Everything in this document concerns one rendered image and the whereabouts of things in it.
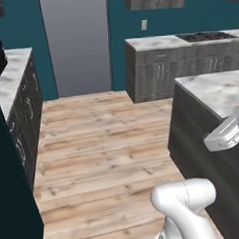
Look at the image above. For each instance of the dark grey dining counter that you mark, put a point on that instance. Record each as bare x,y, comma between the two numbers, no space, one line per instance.
198,137

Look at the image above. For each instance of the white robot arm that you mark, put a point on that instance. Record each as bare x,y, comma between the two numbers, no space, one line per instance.
182,201

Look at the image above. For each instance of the black hob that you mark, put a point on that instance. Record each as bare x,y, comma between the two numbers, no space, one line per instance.
206,36

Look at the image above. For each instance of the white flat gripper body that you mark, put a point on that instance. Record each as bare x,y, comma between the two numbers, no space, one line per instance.
225,136

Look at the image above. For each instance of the grey wood base cupboard run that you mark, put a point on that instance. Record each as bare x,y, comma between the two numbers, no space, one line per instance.
162,73

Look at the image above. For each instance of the white wall socket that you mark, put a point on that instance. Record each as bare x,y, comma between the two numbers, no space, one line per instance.
144,24

